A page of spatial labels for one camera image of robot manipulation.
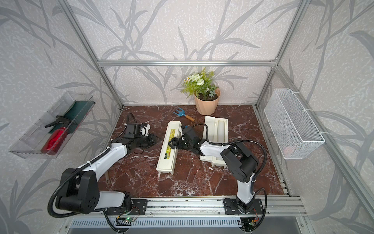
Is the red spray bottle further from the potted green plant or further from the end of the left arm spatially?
the potted green plant

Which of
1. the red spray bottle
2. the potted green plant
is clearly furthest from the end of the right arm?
the red spray bottle

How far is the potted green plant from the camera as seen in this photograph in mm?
953

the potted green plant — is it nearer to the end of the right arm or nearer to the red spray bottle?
the end of the right arm

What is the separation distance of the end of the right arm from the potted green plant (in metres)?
0.26

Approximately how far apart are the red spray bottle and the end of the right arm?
0.48 m

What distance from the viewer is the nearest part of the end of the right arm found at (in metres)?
0.70

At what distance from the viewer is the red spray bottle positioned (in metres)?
0.57

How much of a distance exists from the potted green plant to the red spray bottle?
2.11 feet

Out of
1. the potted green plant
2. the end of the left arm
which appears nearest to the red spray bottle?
the end of the left arm
